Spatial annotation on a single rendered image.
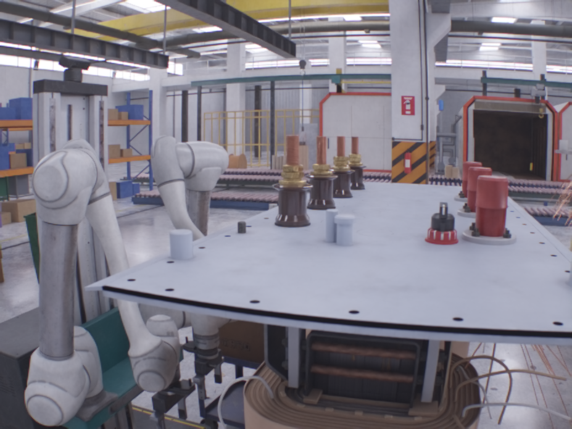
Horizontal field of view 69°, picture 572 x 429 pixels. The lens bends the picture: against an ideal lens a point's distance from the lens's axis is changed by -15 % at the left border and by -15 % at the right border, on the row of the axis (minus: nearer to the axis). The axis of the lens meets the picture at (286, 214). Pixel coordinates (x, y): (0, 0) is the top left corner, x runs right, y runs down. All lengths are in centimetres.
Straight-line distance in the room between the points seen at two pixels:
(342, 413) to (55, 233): 78
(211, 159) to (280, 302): 121
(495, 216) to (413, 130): 1062
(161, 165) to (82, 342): 66
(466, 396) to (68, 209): 98
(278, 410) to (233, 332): 143
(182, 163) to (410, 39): 1043
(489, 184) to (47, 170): 96
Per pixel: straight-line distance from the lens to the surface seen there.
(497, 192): 100
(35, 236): 550
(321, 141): 136
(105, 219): 134
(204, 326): 164
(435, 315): 58
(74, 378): 135
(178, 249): 82
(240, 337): 232
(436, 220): 97
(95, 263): 184
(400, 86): 1168
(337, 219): 91
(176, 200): 167
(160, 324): 139
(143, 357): 126
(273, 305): 60
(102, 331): 182
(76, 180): 114
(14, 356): 180
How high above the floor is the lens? 157
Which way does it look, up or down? 9 degrees down
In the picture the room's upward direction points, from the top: straight up
